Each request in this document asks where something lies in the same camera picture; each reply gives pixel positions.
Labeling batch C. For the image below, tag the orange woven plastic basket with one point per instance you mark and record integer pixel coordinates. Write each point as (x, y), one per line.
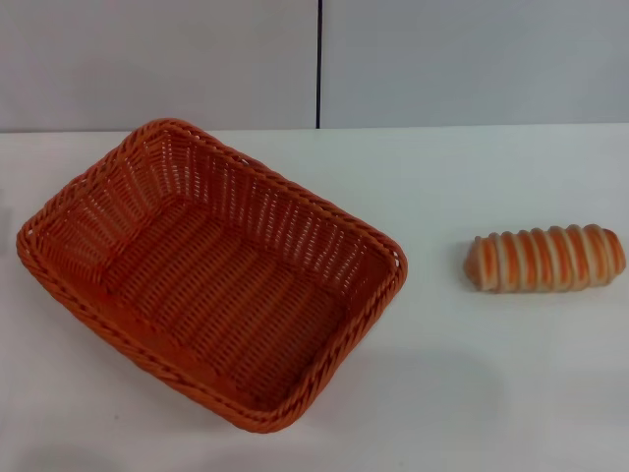
(221, 295)

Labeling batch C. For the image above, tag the striped twisted bread loaf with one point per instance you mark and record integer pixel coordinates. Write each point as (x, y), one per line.
(545, 258)

